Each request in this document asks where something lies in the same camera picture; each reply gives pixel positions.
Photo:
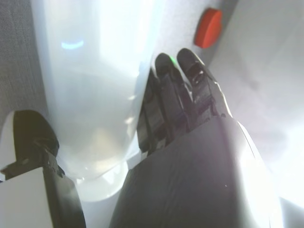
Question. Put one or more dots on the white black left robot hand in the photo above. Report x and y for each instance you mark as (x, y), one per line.
(190, 178)

